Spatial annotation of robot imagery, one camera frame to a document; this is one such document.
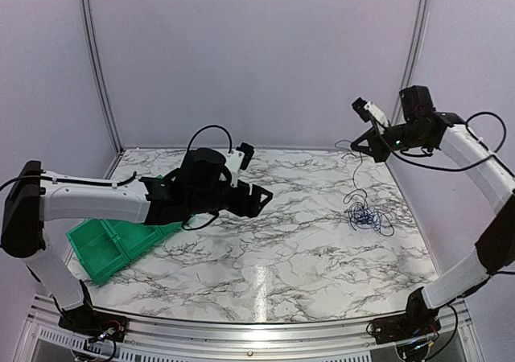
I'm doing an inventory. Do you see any front aluminium rail base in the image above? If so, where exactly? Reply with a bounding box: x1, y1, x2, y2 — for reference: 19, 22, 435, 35
13, 295, 484, 361

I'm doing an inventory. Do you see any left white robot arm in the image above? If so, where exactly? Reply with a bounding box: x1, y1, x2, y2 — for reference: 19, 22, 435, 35
1, 143, 273, 334

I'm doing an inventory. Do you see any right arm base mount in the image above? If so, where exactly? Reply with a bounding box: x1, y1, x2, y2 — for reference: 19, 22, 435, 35
365, 314, 441, 344

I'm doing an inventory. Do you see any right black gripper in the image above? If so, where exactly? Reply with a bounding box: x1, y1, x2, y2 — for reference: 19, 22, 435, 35
350, 121, 430, 162

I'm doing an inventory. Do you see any green three-compartment plastic bin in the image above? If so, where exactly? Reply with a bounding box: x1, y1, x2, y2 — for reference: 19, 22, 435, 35
67, 220, 181, 285

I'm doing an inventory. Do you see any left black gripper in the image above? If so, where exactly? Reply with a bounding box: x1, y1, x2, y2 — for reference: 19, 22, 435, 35
188, 179, 274, 218

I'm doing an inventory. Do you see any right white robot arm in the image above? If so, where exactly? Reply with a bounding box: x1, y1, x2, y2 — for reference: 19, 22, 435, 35
351, 85, 514, 342

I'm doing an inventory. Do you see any back aluminium frame rail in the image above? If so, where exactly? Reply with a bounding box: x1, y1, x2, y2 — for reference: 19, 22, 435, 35
120, 144, 383, 153

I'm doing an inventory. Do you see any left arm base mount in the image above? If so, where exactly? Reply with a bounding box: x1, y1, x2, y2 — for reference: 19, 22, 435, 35
58, 311, 128, 343

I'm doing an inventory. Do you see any right aluminium frame post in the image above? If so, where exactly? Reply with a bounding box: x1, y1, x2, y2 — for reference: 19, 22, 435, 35
390, 0, 431, 125

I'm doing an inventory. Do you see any left aluminium frame post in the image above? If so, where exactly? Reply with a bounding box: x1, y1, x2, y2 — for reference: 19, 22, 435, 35
79, 0, 124, 155

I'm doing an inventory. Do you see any aluminium frame post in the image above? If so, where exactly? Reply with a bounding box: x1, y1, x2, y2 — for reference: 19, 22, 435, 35
79, 0, 124, 155
390, 0, 431, 125

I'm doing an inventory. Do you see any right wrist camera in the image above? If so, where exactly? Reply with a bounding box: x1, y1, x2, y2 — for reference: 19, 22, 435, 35
352, 97, 391, 128

